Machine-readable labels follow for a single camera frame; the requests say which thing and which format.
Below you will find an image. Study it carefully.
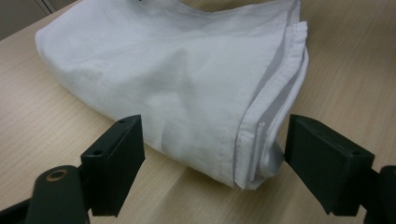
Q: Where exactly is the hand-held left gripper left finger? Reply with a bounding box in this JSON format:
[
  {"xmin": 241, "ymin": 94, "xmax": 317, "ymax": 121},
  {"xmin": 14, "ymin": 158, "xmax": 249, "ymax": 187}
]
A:
[{"xmin": 79, "ymin": 114, "xmax": 147, "ymax": 217}]

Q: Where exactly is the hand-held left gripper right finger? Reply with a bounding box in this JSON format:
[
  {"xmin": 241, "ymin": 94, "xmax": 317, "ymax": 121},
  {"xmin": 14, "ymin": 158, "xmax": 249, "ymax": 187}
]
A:
[{"xmin": 284, "ymin": 113, "xmax": 375, "ymax": 217}]

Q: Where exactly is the white shirt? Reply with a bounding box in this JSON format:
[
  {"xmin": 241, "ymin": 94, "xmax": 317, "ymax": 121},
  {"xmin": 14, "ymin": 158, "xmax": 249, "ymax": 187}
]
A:
[{"xmin": 35, "ymin": 0, "xmax": 310, "ymax": 190}]

